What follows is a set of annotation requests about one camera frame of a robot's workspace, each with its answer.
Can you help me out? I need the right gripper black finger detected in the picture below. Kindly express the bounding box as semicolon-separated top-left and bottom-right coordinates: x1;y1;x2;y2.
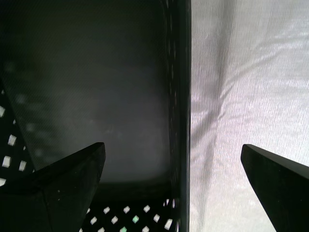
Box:
241;144;309;232
0;142;106;232

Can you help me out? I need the black perforated plastic basket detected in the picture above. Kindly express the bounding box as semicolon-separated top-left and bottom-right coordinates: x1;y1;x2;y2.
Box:
0;0;193;232

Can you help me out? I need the white table cloth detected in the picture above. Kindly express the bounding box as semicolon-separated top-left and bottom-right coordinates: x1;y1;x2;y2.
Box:
189;0;309;232

